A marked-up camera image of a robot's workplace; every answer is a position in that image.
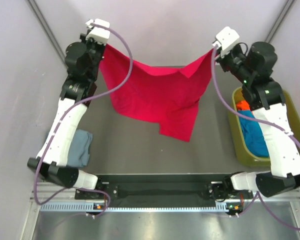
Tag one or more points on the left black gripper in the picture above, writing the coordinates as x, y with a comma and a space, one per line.
100, 46

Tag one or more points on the orange t shirt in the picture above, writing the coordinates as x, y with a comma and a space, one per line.
242, 105

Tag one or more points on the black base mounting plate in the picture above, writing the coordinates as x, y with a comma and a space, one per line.
167, 190

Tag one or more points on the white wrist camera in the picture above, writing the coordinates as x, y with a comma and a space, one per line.
225, 41
98, 34

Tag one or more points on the magenta t shirt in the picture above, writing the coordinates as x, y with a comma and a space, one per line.
168, 96

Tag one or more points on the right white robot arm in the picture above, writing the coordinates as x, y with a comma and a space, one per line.
267, 101

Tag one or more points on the folded grey-blue t shirt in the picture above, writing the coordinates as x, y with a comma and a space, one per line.
78, 155

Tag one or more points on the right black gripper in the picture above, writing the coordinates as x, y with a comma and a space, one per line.
222, 59

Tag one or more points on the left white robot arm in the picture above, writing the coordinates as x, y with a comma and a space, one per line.
51, 163

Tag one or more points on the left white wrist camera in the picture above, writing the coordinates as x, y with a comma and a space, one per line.
98, 34

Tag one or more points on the aluminium corner post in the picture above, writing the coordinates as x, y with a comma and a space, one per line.
34, 7
279, 20

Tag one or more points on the olive green plastic bin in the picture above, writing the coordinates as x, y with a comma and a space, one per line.
243, 155

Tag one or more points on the aluminium frame rail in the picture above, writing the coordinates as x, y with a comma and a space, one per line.
46, 190

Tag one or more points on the blue t shirt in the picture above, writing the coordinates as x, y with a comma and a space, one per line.
253, 138

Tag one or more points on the right aluminium corner post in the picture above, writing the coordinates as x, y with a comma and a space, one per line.
279, 20

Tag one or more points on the left aluminium corner post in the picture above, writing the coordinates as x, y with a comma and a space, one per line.
34, 7

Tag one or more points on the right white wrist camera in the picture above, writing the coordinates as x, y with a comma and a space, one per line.
225, 41

